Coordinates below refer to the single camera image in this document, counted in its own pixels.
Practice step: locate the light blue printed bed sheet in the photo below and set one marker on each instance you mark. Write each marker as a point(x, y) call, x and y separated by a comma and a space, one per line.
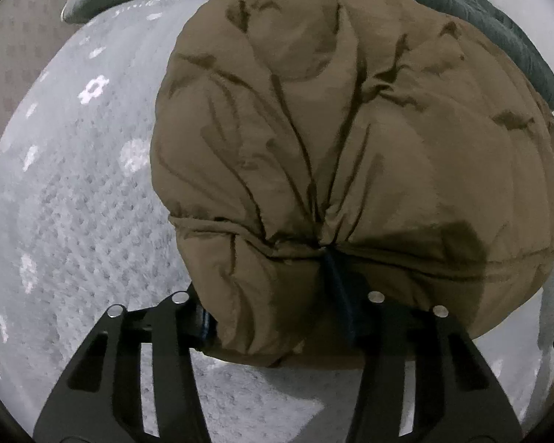
point(83, 221)

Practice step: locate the olive brown puffer jacket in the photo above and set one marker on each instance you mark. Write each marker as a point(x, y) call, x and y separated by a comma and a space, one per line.
point(351, 147)

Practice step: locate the dark green garment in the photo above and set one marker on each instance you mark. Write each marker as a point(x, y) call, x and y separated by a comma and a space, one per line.
point(512, 32)

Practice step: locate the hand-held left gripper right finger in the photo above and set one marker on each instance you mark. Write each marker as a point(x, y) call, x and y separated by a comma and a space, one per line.
point(339, 286)

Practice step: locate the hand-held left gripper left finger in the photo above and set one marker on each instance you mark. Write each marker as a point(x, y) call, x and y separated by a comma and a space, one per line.
point(175, 332)

